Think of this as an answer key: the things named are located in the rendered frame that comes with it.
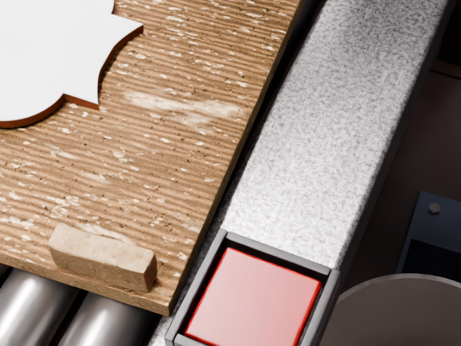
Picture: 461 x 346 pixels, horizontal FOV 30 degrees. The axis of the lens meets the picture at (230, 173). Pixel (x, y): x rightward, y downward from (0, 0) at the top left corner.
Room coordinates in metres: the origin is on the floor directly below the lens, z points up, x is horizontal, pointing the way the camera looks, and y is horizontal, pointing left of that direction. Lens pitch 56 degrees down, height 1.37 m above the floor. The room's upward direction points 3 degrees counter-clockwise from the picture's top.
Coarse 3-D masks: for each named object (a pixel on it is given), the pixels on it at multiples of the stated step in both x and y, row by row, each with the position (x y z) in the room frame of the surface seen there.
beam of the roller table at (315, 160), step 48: (336, 0) 0.46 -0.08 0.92; (384, 0) 0.45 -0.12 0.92; (432, 0) 0.45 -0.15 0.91; (336, 48) 0.41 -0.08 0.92; (384, 48) 0.41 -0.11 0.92; (432, 48) 0.42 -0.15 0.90; (288, 96) 0.37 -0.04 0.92; (336, 96) 0.37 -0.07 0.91; (384, 96) 0.36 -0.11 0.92; (288, 144) 0.33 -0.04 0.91; (336, 144) 0.33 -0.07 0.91; (384, 144) 0.33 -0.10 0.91; (240, 192) 0.29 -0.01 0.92; (288, 192) 0.29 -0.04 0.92; (336, 192) 0.29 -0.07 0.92; (288, 240) 0.26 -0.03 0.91; (336, 240) 0.26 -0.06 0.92
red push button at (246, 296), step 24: (240, 264) 0.24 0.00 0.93; (264, 264) 0.23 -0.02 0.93; (216, 288) 0.22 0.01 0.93; (240, 288) 0.22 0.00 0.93; (264, 288) 0.22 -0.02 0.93; (288, 288) 0.22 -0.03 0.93; (312, 288) 0.22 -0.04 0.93; (216, 312) 0.21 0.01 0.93; (240, 312) 0.20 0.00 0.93; (264, 312) 0.20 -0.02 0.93; (288, 312) 0.20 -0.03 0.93; (192, 336) 0.19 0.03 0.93; (216, 336) 0.19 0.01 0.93; (240, 336) 0.19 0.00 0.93; (264, 336) 0.19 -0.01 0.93; (288, 336) 0.19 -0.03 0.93
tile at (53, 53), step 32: (0, 0) 0.44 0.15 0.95; (32, 0) 0.44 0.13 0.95; (64, 0) 0.44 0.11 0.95; (96, 0) 0.44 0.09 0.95; (0, 32) 0.41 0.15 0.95; (32, 32) 0.41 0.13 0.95; (64, 32) 0.41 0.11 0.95; (96, 32) 0.41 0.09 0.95; (128, 32) 0.41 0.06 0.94; (0, 64) 0.38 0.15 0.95; (32, 64) 0.38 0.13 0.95; (64, 64) 0.38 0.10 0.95; (96, 64) 0.38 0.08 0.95; (0, 96) 0.35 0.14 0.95; (32, 96) 0.35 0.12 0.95; (64, 96) 0.36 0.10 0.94; (96, 96) 0.35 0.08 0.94
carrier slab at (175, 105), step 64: (128, 0) 0.45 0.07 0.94; (192, 0) 0.44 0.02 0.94; (256, 0) 0.44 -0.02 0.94; (128, 64) 0.39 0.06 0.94; (192, 64) 0.38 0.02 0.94; (256, 64) 0.38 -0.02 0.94; (0, 128) 0.34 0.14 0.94; (64, 128) 0.33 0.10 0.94; (128, 128) 0.33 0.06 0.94; (192, 128) 0.33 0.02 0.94; (0, 192) 0.29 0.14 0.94; (64, 192) 0.29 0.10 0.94; (128, 192) 0.28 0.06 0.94; (192, 192) 0.28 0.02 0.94; (0, 256) 0.25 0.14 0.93; (192, 256) 0.24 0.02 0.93
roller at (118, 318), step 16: (304, 16) 0.45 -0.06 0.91; (288, 48) 0.42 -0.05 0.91; (272, 80) 0.39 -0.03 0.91; (96, 304) 0.22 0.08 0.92; (112, 304) 0.22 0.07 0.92; (128, 304) 0.22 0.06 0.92; (80, 320) 0.21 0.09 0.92; (96, 320) 0.21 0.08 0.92; (112, 320) 0.21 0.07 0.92; (128, 320) 0.21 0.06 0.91; (144, 320) 0.21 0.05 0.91; (64, 336) 0.20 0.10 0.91; (80, 336) 0.20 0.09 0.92; (96, 336) 0.20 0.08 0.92; (112, 336) 0.20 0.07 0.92; (128, 336) 0.20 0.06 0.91; (144, 336) 0.21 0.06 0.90
